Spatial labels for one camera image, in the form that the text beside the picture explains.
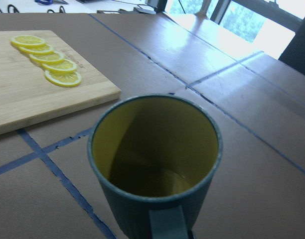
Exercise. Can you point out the blue mug yellow inside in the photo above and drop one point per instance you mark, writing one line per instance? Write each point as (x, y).
(154, 157)

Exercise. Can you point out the lemon slice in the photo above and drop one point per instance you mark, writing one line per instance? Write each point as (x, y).
(37, 50)
(27, 41)
(66, 66)
(51, 58)
(72, 79)

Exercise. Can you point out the wooden cutting board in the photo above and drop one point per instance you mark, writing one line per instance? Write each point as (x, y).
(27, 97)

